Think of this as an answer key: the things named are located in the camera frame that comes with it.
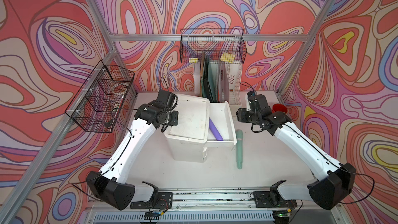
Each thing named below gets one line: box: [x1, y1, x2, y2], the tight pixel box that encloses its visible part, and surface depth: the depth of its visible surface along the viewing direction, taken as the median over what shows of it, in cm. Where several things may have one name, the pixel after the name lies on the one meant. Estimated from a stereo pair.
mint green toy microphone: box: [235, 129, 244, 170], surface depth 91 cm
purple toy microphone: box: [208, 117, 224, 142], surface depth 80 cm
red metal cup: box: [271, 103, 288, 114], surface depth 98 cm
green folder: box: [201, 56, 219, 104], surface depth 95 cm
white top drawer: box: [206, 100, 238, 148], surface depth 81 cm
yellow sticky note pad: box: [219, 52, 237, 63], surface depth 92 cm
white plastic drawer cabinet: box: [164, 93, 210, 163], surface depth 76 cm
